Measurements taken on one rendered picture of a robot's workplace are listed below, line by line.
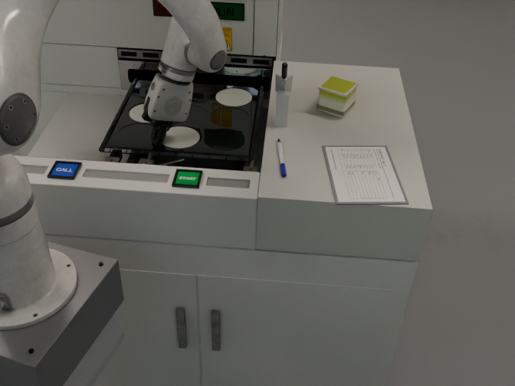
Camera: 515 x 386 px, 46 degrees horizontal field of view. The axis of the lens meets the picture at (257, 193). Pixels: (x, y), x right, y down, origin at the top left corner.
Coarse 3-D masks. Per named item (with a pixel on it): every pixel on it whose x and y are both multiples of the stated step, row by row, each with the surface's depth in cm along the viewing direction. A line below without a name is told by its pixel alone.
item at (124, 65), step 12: (120, 60) 174; (132, 60) 175; (144, 60) 175; (156, 60) 175; (120, 72) 177; (204, 72) 175; (216, 72) 174; (228, 72) 174; (240, 72) 174; (252, 72) 174; (264, 72) 173; (264, 96) 178
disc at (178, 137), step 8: (176, 128) 154; (184, 128) 155; (168, 136) 151; (176, 136) 151; (184, 136) 152; (192, 136) 152; (168, 144) 148; (176, 144) 149; (184, 144) 149; (192, 144) 149
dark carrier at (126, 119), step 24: (144, 96) 167; (192, 96) 168; (120, 120) 157; (192, 120) 158; (216, 120) 158; (240, 120) 159; (120, 144) 148; (144, 144) 148; (216, 144) 149; (240, 144) 150
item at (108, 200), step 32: (32, 160) 131; (64, 160) 132; (64, 192) 126; (96, 192) 125; (128, 192) 125; (160, 192) 124; (192, 192) 124; (224, 192) 125; (256, 192) 125; (64, 224) 132; (96, 224) 131; (128, 224) 130; (160, 224) 129; (192, 224) 129; (224, 224) 128; (256, 224) 128
